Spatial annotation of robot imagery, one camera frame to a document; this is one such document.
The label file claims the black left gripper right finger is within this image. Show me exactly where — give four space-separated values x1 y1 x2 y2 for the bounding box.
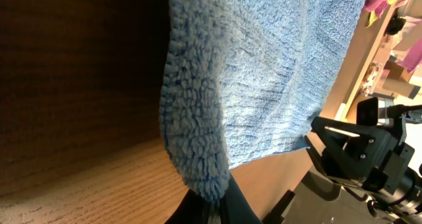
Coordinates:
220 175 262 224

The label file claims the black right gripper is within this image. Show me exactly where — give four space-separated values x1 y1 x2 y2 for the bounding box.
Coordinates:
262 97 422 224

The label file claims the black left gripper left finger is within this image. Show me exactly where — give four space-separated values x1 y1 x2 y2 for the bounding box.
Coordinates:
165 189 210 224

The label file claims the blue microfiber cloth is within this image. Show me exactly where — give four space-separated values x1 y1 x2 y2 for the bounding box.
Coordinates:
159 0 365 202

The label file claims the crumpled green cloth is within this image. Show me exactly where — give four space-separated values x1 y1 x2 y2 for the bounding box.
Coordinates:
366 0 397 28

